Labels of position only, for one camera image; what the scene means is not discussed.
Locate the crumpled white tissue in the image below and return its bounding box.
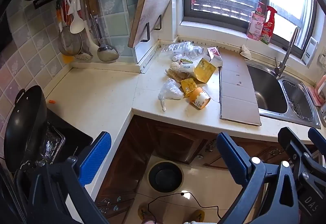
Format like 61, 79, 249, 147
240, 45, 252, 60

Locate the white tube box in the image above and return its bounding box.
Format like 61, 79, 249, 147
178, 58, 195, 72

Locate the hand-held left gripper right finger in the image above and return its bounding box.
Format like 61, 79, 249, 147
216, 132, 300, 224

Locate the black cutting board bracket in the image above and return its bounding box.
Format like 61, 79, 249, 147
140, 14, 162, 43

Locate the brown wooden cabinet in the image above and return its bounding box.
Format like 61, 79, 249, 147
94, 115, 326, 214

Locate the yellow carton box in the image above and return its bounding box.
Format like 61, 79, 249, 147
194, 58, 217, 83

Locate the white box with purple dots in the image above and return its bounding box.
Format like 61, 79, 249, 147
207, 47, 223, 67

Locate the stainless steel sink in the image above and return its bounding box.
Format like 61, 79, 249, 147
246, 60, 321, 129

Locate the wire drain basket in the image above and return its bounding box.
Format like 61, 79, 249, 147
281, 81, 314, 121

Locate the metal mesh strainer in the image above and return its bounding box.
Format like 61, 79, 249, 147
58, 26, 83, 57

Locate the yellow foil packet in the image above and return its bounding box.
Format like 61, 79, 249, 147
180, 78, 198, 98

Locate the red handled utensil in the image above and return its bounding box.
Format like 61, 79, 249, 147
62, 0, 73, 26

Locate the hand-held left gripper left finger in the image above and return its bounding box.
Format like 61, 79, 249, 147
14, 131, 112, 224

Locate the black cooktop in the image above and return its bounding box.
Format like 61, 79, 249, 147
47, 109, 93, 163

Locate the steel faucet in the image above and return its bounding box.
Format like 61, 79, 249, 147
274, 27, 300, 77

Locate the yellow slipper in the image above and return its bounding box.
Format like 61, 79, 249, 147
138, 202, 157, 223
187, 209, 205, 223

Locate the pink tray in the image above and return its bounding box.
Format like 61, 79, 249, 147
307, 79, 326, 106

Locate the black range hood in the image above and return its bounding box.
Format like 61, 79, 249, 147
0, 0, 55, 51

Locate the cardboard sheet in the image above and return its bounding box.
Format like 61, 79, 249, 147
219, 48, 262, 126

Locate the orange paper cup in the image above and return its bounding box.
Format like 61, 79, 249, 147
189, 87, 211, 110

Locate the clear plastic container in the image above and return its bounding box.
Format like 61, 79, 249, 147
168, 41, 204, 60

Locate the pink detergent bottle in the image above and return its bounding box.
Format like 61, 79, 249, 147
246, 1, 265, 41

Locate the round trash bin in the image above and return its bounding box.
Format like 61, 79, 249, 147
148, 160, 184, 192

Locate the wooden cutting board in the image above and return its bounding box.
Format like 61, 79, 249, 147
127, 0, 175, 48

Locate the white rice spoon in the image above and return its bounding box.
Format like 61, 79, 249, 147
70, 0, 85, 34

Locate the black wok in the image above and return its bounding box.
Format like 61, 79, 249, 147
4, 85, 49, 172

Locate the white slotted spoon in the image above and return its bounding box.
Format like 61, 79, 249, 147
74, 33, 100, 60

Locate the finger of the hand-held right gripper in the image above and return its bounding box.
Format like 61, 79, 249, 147
308, 127, 326, 154
278, 127, 319, 176

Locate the noodle packet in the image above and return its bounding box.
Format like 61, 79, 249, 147
165, 61, 190, 81

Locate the steel ladle with wooden handle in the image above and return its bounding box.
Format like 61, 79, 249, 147
87, 0, 120, 62

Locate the black cable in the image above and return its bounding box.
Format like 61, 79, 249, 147
141, 191, 221, 219

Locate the red spray bottle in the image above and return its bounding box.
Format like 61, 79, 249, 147
260, 5, 278, 45

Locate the clear plastic bag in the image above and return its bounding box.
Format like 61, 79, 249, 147
158, 78, 184, 112

